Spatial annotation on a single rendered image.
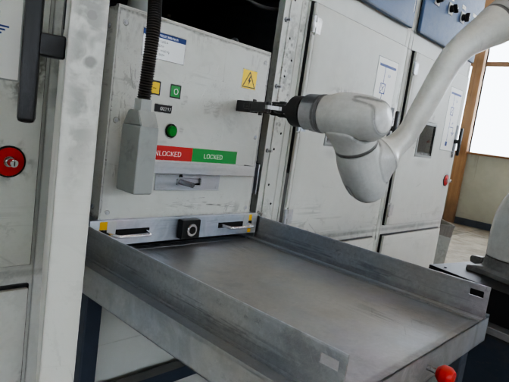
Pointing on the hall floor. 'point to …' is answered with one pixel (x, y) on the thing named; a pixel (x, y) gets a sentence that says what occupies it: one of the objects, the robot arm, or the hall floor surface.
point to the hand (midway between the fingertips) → (247, 106)
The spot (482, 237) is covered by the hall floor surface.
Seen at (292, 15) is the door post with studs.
